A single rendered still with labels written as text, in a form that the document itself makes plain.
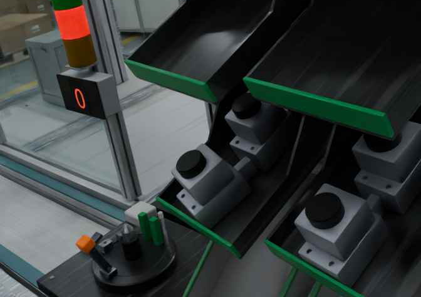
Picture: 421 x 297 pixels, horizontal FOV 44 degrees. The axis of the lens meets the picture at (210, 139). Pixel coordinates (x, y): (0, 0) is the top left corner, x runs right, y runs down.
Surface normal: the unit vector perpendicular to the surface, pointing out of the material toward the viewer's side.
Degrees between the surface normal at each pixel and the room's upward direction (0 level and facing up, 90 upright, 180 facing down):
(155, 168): 0
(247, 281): 45
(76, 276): 0
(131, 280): 0
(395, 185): 25
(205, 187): 94
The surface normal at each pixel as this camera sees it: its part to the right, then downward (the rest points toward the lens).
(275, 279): -0.65, -0.36
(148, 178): -0.14, -0.89
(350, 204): -0.47, -0.65
